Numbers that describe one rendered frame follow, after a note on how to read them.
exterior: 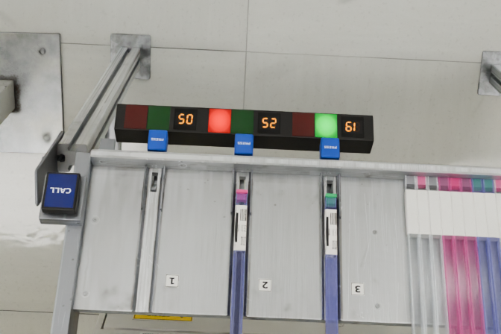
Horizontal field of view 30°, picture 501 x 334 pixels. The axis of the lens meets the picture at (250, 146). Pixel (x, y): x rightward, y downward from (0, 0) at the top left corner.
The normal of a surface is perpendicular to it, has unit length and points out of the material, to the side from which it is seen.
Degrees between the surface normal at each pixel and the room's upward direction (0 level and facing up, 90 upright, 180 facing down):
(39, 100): 0
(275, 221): 48
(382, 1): 0
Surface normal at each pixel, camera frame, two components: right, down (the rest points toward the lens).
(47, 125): 0.00, 0.31
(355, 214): 0.04, -0.50
